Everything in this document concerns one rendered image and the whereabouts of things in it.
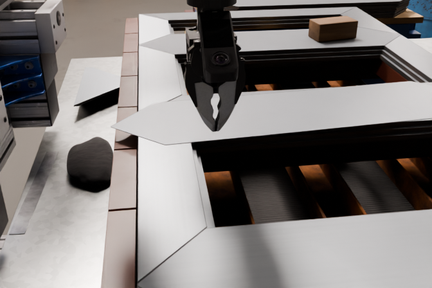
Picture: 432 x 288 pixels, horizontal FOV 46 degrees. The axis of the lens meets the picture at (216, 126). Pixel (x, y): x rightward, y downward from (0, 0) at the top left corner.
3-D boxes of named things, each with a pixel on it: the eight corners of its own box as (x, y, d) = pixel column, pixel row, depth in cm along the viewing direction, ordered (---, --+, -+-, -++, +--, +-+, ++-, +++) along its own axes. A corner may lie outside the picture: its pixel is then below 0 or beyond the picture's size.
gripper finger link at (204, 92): (211, 117, 84) (209, 65, 80) (216, 134, 79) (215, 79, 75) (192, 119, 84) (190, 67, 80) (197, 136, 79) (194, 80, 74)
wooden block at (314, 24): (344, 32, 146) (346, 15, 144) (356, 38, 141) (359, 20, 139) (307, 36, 143) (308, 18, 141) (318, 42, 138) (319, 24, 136)
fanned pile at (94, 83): (126, 66, 170) (125, 54, 168) (123, 116, 135) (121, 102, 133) (89, 67, 168) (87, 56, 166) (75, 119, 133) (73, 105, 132)
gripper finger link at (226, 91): (229, 116, 85) (229, 64, 80) (236, 132, 79) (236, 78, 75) (211, 117, 84) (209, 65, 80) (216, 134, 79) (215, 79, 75)
